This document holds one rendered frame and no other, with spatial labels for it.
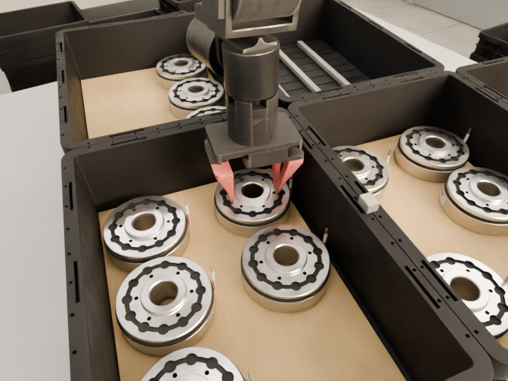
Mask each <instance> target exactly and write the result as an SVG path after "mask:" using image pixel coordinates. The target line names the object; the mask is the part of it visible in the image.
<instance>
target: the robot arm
mask: <svg viewBox="0 0 508 381"><path fill-rule="evenodd" d="M301 1H302V0H202V1H201V3H196V4H195V5H194V19H193V20H192V21H191V22H190V25H189V27H188V28H187V35H186V41H187V46H188V49H189V51H190V52H191V54H192V55H193V56H194V57H196V58H197V59H198V60H200V61H201V62H202V63H203V64H205V65H206V66H207V67H208V68H210V69H211V70H212V71H213V72H214V73H216V74H217V75H219V76H221V77H224V78H225V98H226V109H227V120H228V121H227V122H219V123H214V124H209V125H206V127H205V128H206V140H205V141H204V142H205V148H206V152H207V155H208V158H209V161H210V164H211V167H212V170H213V172H214V175H215V178H216V180H217V181H218V182H219V183H220V185H221V186H222V187H223V188H224V189H225V190H226V191H227V193H228V197H229V200H230V202H231V203H234V175H233V172H232V170H231V167H230V164H229V162H228V160H231V159H235V158H240V157H242V161H243V163H244V165H245V167H246V168H248V169H253V168H257V167H261V166H268V165H272V175H273V182H274V189H275V190H276V192H277V194H278V193H280V191H281V189H282V188H283V186H284V185H285V183H286V181H287V180H288V179H289V178H290V176H291V175H292V174H293V173H294V172H295V171H296V170H297V169H298V168H299V167H300V166H301V165H302V164H303V158H304V152H303V150H302V136H301V135H300V134H299V132H298V131H297V129H296V127H295V126H294V125H293V123H292V122H291V120H290V119H289V117H288V116H287V115H286V114H285V113H278V86H279V60H280V42H279V40H278V39H277V38H275V37H273V36H270V35H268V34H271V33H281V32H288V31H294V30H297V24H298V18H299V7H300V3H301ZM281 163H283V168H282V170H281V172H280V165H281Z"/></svg>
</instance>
